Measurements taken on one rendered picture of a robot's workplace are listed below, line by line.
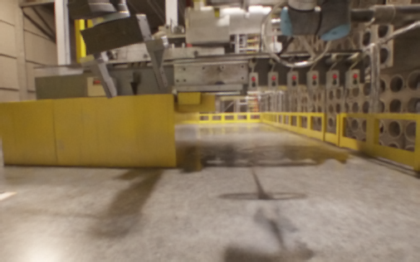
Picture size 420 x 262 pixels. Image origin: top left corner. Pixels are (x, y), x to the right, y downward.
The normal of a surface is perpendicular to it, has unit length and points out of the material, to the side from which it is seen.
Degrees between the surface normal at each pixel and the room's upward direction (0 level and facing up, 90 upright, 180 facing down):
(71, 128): 90
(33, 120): 90
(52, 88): 90
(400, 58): 90
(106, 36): 114
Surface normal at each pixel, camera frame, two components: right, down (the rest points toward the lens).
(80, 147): -0.10, 0.09
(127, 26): -0.11, 0.48
